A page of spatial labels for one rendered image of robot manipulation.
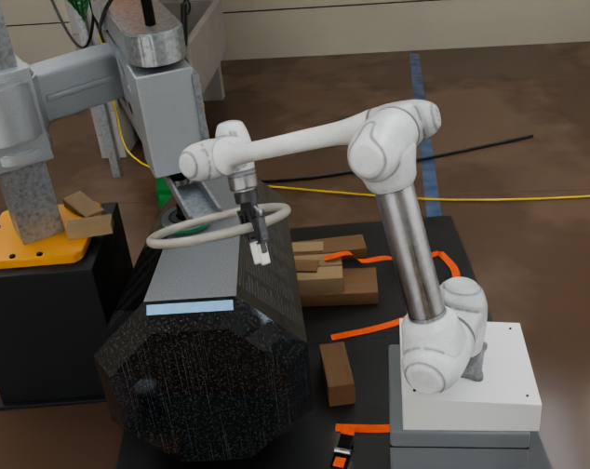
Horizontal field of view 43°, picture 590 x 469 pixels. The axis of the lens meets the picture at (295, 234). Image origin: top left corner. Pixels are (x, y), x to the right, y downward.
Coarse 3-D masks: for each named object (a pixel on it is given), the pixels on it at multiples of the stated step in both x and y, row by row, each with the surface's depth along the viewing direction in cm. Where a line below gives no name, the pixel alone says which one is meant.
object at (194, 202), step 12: (144, 156) 321; (168, 180) 295; (180, 192) 294; (192, 192) 293; (204, 192) 289; (180, 204) 281; (192, 204) 284; (204, 204) 283; (216, 204) 273; (192, 216) 267
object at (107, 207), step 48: (96, 240) 339; (0, 288) 323; (48, 288) 324; (96, 288) 324; (0, 336) 337; (48, 336) 337; (96, 336) 338; (0, 384) 352; (48, 384) 352; (96, 384) 353
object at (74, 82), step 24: (96, 48) 332; (48, 72) 311; (72, 72) 317; (96, 72) 325; (0, 96) 293; (24, 96) 300; (48, 96) 313; (72, 96) 321; (96, 96) 329; (120, 96) 337; (0, 120) 297; (24, 120) 303; (48, 120) 318; (0, 144) 302
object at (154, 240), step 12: (264, 204) 264; (276, 204) 258; (204, 216) 269; (216, 216) 270; (228, 216) 270; (276, 216) 234; (168, 228) 260; (180, 228) 264; (228, 228) 226; (240, 228) 226; (252, 228) 228; (156, 240) 234; (168, 240) 230; (180, 240) 227; (192, 240) 225; (204, 240) 225; (216, 240) 225
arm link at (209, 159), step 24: (360, 120) 197; (192, 144) 208; (216, 144) 206; (240, 144) 205; (264, 144) 204; (288, 144) 204; (312, 144) 205; (336, 144) 205; (192, 168) 204; (216, 168) 207
